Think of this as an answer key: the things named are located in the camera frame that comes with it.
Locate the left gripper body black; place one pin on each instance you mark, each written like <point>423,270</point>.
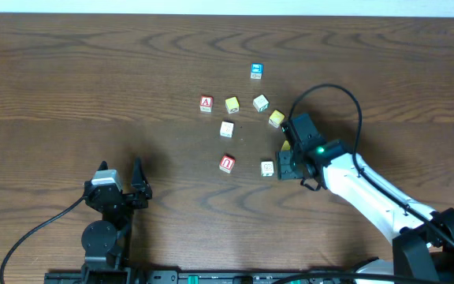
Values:
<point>124,198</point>

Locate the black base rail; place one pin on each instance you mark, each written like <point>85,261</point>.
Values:
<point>219,277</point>

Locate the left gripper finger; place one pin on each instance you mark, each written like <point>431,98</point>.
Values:
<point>103,166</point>
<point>139,181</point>

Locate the red U block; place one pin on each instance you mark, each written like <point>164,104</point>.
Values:
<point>227,163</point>

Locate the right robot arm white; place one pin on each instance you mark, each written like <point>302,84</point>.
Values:
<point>422,238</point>

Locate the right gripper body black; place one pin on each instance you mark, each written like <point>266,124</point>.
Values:
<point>288,165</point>

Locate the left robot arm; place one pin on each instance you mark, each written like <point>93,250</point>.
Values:
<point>106,242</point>

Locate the red A block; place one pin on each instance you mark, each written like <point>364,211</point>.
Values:
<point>206,104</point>

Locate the yellow block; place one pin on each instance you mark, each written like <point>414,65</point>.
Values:
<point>276,118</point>
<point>286,146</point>
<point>232,105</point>

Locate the white green block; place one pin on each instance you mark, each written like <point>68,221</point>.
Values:
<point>261,103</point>

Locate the blue letter block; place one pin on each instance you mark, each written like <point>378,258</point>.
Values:
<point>256,71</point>

